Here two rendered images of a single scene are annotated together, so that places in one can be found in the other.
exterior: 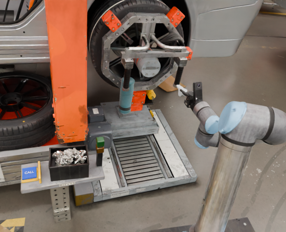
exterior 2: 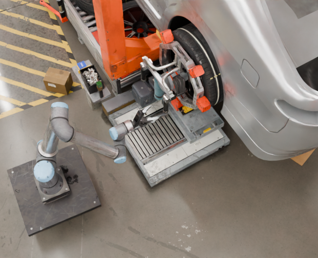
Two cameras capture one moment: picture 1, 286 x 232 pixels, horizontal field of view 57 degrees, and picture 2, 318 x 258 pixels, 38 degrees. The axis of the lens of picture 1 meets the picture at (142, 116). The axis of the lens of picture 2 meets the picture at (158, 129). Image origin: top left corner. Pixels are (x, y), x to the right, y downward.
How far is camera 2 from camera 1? 319 cm
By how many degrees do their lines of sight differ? 53
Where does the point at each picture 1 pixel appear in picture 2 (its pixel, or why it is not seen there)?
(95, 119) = (150, 83)
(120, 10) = (176, 35)
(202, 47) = (231, 119)
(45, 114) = not seen: hidden behind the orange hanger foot
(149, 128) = (185, 132)
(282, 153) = not seen: outside the picture
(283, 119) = (54, 123)
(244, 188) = (159, 232)
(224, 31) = (246, 126)
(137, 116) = (189, 117)
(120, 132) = (170, 111)
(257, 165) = (195, 248)
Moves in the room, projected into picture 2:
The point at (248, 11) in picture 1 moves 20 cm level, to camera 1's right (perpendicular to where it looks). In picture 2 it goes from (263, 131) to (270, 158)
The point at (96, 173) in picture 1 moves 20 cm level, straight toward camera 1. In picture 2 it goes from (93, 97) to (70, 103)
